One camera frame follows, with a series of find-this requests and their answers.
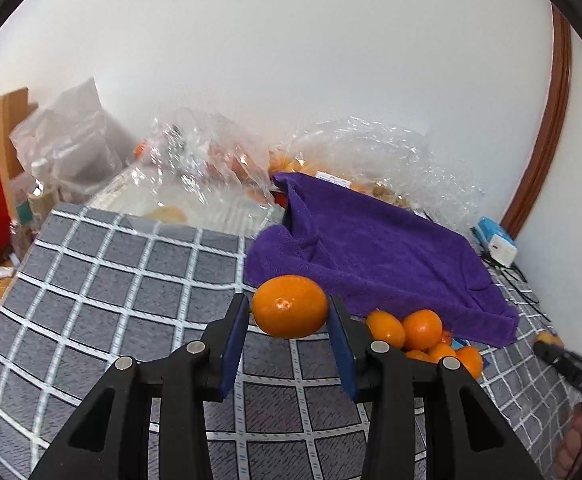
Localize grey checked blanket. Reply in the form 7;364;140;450
0;204;582;480

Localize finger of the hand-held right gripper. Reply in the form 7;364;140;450
533;341;579;382

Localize person's right hand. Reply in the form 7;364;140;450
555;402;582;478

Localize frosted white plastic bag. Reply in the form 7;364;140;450
10;77;124;196

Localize crumpled clear plastic bag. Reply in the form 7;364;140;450
136;107;282;211

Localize black cables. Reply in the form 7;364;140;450
471;227;546;321

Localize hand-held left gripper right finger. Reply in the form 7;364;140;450
327;295;544;480

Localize brown cardboard box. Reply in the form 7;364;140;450
0;87;38;186

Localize blue and white tissue pack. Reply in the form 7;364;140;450
472;216;518;267

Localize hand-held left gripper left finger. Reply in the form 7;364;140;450
30;292;250;480

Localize brown door frame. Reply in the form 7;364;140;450
500;2;572;241

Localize purple towel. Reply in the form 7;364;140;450
245;172;520;348

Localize clear plastic bag of oranges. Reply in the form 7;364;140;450
270;116;486;221

